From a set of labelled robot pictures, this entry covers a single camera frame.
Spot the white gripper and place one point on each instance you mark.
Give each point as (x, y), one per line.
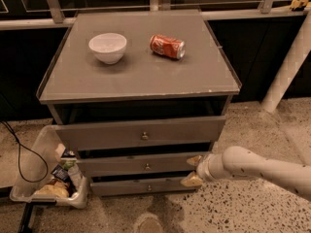
(203, 169)

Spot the grey drawer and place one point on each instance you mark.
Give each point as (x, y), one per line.
(139, 186)
(137, 164)
(141, 133)

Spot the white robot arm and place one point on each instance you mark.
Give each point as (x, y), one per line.
(237, 163)

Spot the grey top drawer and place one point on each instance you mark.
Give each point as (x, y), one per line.
(141, 133)

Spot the grey wooden drawer cabinet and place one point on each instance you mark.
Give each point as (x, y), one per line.
(143, 85)

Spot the grey bottom drawer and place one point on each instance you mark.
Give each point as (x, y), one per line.
(139, 186)

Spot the snack bags in bin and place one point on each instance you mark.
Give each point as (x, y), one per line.
(66, 177)

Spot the red soda can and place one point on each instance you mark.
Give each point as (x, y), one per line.
(167, 46)

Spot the clear plastic storage bin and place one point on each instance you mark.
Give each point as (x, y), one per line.
(36, 172)

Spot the white ceramic bowl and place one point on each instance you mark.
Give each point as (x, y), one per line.
(108, 48)

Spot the white diagonal post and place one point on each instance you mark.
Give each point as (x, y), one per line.
(300, 48)

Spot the yellow object on rail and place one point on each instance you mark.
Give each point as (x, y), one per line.
(298, 5)

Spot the metal railing frame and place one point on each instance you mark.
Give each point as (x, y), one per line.
(39, 14)

